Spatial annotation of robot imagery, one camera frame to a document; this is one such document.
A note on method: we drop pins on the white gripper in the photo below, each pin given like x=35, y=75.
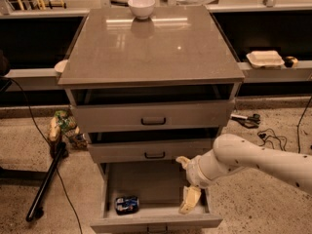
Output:
x=194, y=172

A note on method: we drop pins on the blue pepsi can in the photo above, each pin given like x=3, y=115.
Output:
x=126, y=205

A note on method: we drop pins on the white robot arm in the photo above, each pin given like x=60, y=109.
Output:
x=229, y=155

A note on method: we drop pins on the grey middle drawer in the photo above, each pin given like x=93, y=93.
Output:
x=109, y=147

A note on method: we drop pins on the grey drawer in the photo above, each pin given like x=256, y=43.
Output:
x=109, y=147
x=153, y=108
x=159, y=188

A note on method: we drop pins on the grey bottom drawer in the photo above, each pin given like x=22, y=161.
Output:
x=159, y=188

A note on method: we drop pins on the grey top drawer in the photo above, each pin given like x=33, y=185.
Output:
x=153, y=108

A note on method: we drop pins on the grey drawer cabinet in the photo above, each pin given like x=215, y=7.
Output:
x=177, y=46

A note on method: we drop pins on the black tripod leg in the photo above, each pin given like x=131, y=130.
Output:
x=36, y=204

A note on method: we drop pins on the green snack bag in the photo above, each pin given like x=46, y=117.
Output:
x=66, y=122

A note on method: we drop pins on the white foam takeout container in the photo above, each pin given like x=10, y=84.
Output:
x=260, y=59

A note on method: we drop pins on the yellow black tape measure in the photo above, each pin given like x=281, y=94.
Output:
x=290, y=62

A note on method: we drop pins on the white ceramic bowl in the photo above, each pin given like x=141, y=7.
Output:
x=141, y=9

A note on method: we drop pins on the black power adapter with cable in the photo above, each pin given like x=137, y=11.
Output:
x=269, y=136

